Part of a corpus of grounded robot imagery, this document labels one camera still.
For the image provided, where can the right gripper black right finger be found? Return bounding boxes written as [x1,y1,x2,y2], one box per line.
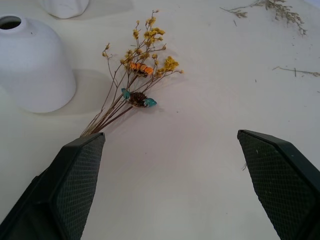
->
[237,129,320,240]

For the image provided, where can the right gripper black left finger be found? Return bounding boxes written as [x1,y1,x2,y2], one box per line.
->
[0,132,106,240]

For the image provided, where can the yellow sunflower bouquet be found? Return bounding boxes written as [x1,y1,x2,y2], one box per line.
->
[79,9,185,138]

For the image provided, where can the small round white vase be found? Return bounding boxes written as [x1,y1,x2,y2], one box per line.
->
[0,15,77,114]

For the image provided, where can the tall ribbed white vase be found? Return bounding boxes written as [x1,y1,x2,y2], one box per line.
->
[39,0,90,20]

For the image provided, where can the small dried thin twig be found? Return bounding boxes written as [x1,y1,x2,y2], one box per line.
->
[272,65,320,78]

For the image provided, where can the large dried grey twig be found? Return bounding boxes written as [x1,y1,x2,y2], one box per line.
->
[219,0,308,36]

